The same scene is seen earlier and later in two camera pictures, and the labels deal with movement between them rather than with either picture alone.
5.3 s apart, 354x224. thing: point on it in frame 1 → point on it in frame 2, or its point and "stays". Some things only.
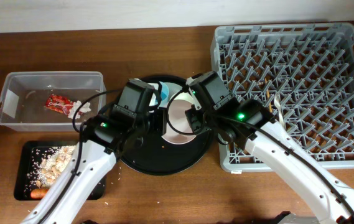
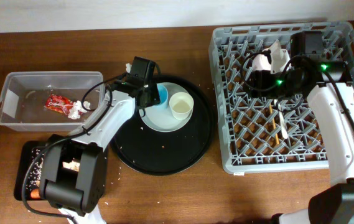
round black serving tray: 149,154 stays
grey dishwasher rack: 313,77 stays
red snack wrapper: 58,103 stays
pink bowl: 178,129 → 280,60
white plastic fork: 277,102 stays
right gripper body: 197,119 → 264,79
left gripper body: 153,124 → 153,97
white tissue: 84,107 stays
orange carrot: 38,193 stays
